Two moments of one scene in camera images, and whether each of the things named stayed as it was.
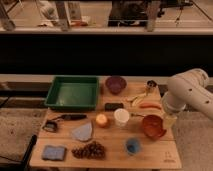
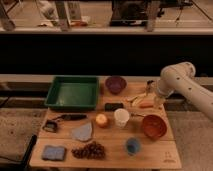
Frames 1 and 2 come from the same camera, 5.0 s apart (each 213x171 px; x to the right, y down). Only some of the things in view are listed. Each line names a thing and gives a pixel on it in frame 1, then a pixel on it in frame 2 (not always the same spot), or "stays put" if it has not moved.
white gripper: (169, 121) to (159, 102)
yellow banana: (136, 98) stays put
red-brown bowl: (153, 127) stays put
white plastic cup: (121, 116) stays put
